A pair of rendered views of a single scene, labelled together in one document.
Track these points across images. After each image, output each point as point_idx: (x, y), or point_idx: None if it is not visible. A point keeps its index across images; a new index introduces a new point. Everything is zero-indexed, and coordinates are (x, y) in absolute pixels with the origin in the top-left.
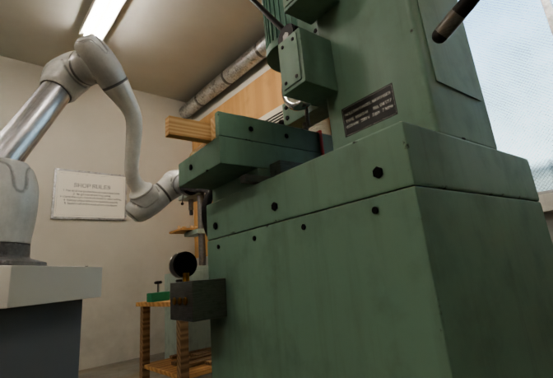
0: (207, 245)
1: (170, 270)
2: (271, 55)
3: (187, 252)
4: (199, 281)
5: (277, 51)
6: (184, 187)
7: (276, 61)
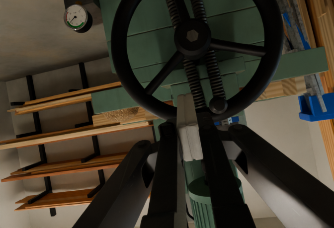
0: (106, 38)
1: (65, 16)
2: (192, 189)
3: (85, 32)
4: (93, 25)
5: (192, 185)
6: (95, 92)
7: (200, 189)
